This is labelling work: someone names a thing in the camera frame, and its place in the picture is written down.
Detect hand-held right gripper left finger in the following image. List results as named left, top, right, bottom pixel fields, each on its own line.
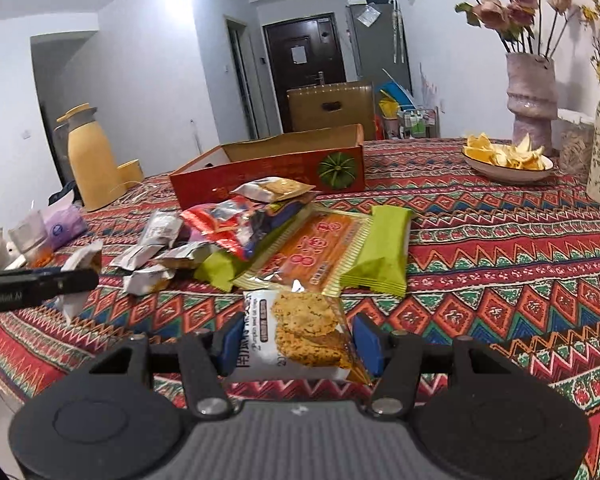
left=87, top=312, right=246, bottom=421

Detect red snack bag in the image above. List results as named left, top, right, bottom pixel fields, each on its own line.
left=180, top=196, right=313, bottom=262

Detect oat cracker packet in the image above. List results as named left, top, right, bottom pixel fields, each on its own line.
left=231, top=177, right=317, bottom=205
left=228, top=289, right=374, bottom=387

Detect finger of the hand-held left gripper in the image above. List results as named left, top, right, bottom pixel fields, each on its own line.
left=0, top=267, right=99, bottom=297

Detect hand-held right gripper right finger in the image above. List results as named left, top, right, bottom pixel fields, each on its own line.
left=352, top=312, right=518, bottom=418

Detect orange flat snack packet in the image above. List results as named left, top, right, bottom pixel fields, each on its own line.
left=234, top=205, right=374, bottom=296

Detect yellow thermos jug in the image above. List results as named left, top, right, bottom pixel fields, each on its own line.
left=56, top=103, right=127, bottom=212

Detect pink ceramic vase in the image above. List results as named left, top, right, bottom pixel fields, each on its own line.
left=505, top=52, right=559, bottom=157

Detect grey refrigerator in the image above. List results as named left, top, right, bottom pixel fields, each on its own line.
left=344, top=0, right=413, bottom=92

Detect bowl of yellow chips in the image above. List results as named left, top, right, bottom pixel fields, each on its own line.
left=461, top=132, right=554, bottom=184

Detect dark brown door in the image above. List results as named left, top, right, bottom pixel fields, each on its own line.
left=263, top=12, right=350, bottom=136

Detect glass cup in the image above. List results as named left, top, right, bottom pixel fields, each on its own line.
left=7, top=209, right=49, bottom=267

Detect silver snack packet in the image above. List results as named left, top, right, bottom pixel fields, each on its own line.
left=109, top=244, right=173, bottom=270
left=57, top=240, right=104, bottom=323
left=122, top=265, right=177, bottom=296
left=154, top=241, right=217, bottom=271
left=139, top=210, right=182, bottom=247

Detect glass jar of seeds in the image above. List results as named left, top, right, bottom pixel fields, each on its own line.
left=556, top=109, right=597, bottom=177

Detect wooden chair back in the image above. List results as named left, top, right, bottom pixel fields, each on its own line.
left=286, top=81, right=377, bottom=137

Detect dried pink roses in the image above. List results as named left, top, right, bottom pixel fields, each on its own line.
left=429, top=0, right=583, bottom=57

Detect rack of bottles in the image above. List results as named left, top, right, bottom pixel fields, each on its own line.
left=378, top=87, right=439, bottom=142

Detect green snack packet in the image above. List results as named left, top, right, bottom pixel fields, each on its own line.
left=194, top=249, right=252, bottom=292
left=340, top=205, right=414, bottom=297

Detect hanging umbrella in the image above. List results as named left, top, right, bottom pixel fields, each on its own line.
left=391, top=2, right=407, bottom=64

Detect purple tissue pack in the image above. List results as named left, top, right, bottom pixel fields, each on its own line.
left=39, top=194, right=89, bottom=252

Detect red cardboard box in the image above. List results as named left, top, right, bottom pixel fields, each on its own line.
left=169, top=124, right=366, bottom=211

